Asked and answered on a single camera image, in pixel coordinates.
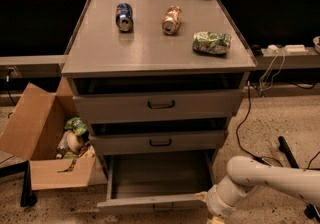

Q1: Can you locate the black stand leg right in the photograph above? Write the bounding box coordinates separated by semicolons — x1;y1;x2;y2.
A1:
278;136;320;223

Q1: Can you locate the black adapter cable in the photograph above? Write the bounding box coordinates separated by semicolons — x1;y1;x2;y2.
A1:
235;81;320;171

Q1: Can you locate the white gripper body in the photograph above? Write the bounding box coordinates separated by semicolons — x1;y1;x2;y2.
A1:
205;189;235;218

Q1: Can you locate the blue soda can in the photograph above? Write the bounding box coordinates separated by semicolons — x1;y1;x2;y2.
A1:
116;3;133;32

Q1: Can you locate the orange soda can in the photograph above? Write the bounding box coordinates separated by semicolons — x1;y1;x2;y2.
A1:
162;6;182;35

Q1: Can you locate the grey top drawer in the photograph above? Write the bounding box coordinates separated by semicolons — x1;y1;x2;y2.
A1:
74;89;243;124

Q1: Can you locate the brown cardboard box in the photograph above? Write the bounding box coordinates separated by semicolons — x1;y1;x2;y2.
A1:
0;79;107;191

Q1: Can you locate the grey middle drawer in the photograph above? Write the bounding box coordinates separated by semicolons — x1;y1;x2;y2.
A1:
90;130;227;155

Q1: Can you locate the green snack bag in box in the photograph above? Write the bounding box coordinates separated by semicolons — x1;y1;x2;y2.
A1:
64;117;88;136

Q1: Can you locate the grey drawer cabinet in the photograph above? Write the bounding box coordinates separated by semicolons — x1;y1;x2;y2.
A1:
61;0;258;182

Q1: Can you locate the white round object in box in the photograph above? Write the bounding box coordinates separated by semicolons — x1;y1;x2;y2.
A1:
67;131;84;154

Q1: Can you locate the grey drawer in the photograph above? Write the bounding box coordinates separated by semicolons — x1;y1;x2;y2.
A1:
97;150;216;214
90;130;227;155
74;89;243;124

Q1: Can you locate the white charger plug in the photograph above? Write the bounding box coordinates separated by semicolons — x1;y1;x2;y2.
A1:
267;45;278;53

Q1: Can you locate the grey bottom drawer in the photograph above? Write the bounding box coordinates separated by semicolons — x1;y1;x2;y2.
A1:
97;150;216;214

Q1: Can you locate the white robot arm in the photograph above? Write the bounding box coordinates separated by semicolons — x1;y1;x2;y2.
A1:
194;156;320;224

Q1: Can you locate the black stand leg left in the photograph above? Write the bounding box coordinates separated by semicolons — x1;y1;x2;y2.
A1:
0;161;37;207

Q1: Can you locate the black stand leg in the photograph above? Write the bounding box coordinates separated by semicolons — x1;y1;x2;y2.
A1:
278;136;320;223
0;161;37;207

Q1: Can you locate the white power strip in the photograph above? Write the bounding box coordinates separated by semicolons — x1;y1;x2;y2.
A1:
284;45;308;55

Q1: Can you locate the green chip bag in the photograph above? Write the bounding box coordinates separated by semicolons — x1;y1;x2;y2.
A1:
192;31;231;55

